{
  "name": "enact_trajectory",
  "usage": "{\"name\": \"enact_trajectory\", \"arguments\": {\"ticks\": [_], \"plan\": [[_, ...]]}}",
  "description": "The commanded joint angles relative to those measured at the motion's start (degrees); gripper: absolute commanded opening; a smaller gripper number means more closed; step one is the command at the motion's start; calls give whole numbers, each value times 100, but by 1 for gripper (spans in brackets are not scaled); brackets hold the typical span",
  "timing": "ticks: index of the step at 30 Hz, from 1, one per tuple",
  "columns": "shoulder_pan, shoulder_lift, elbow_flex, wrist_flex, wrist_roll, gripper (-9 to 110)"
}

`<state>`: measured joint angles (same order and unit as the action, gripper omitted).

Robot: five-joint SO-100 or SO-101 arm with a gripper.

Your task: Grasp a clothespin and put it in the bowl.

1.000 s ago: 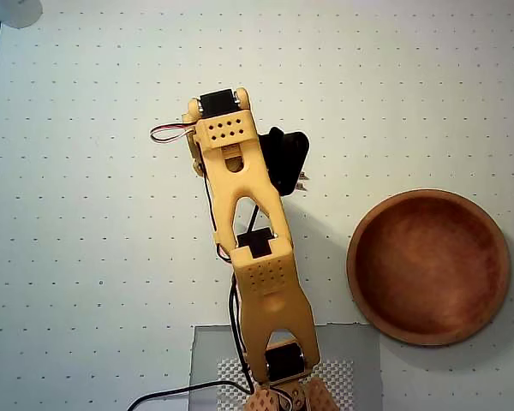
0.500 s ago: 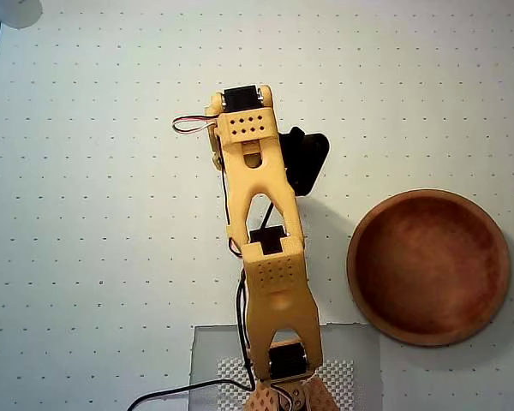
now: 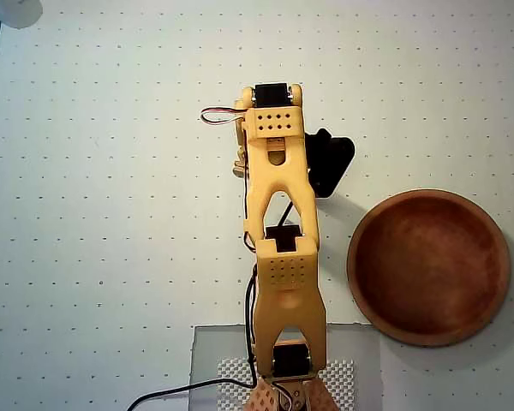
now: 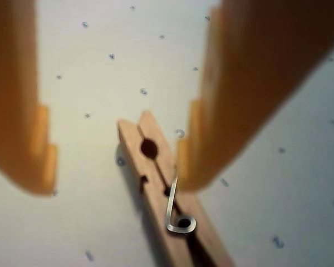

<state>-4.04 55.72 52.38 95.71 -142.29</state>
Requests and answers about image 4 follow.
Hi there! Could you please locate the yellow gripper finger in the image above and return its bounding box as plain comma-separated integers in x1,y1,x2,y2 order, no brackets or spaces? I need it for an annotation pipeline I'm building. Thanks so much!
0,0,58,197
174,0,334,192

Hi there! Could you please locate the wooden clothespin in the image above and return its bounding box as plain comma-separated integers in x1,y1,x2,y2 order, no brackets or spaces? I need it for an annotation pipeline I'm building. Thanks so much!
116,110,236,267

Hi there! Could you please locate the white dotted paper sheet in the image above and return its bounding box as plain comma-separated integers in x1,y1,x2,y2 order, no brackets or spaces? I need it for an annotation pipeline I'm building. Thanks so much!
0,0,334,267

